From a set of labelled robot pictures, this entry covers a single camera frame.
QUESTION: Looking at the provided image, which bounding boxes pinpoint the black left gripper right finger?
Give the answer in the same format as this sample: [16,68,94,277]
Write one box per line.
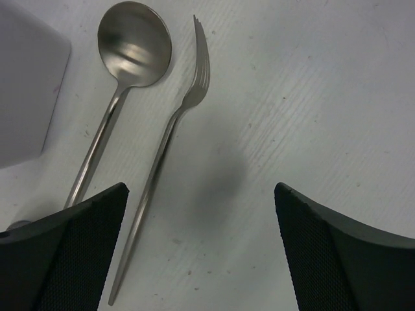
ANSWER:
[274,183,414,310]

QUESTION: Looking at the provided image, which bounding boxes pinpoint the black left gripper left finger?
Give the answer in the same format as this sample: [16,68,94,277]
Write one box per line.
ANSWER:
[1,183,129,310]

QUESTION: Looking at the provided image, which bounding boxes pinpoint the matte slim steel fork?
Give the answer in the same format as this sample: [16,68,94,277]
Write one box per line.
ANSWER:
[108,17,211,306]

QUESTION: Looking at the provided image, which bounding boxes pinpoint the matte round steel spoon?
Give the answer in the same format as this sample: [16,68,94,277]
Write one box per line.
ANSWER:
[64,1,172,208]

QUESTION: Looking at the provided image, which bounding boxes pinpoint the white divided utensil container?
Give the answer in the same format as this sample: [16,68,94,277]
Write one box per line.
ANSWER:
[1,1,71,168]

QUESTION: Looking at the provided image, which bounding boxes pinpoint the ornate handle steel spoon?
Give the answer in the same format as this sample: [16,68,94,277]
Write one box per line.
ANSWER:
[6,220,31,231]

